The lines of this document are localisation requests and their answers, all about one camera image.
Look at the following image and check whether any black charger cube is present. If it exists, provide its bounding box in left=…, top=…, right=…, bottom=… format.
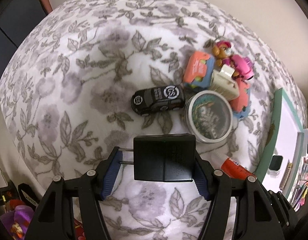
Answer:
left=133, top=133, right=196, bottom=183

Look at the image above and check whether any orange blue case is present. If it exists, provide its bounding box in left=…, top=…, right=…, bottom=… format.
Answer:
left=229, top=78, right=251, bottom=119
left=183, top=51, right=215, bottom=91

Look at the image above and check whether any gold black patterned lighter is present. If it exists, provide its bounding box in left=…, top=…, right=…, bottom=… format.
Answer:
left=279, top=163, right=293, bottom=191

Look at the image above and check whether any pink pup toy figure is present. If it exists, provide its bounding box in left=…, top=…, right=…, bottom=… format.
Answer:
left=212, top=40, right=234, bottom=67

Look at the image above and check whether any floral white blanket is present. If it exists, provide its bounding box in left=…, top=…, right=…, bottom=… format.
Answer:
left=0, top=0, right=307, bottom=239

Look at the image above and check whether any white smart watch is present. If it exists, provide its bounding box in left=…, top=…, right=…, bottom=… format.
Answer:
left=267, top=155, right=283, bottom=176

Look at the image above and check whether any teal white tray box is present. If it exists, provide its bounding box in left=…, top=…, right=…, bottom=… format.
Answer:
left=255, top=88, right=308, bottom=200

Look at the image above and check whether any red white glue bottle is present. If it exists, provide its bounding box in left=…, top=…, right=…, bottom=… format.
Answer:
left=211, top=153, right=256, bottom=180

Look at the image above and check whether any round tin with pearls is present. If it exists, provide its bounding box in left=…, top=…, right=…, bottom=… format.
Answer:
left=184, top=90, right=233, bottom=144

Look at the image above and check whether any black toy car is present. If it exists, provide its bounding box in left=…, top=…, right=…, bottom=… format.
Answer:
left=131, top=85, right=185, bottom=116

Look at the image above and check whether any cream hair claw clip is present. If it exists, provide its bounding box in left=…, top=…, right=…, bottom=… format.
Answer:
left=209, top=64, right=239, bottom=101

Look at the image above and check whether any pink kids watch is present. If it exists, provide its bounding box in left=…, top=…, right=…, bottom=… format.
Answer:
left=222, top=54, right=254, bottom=80

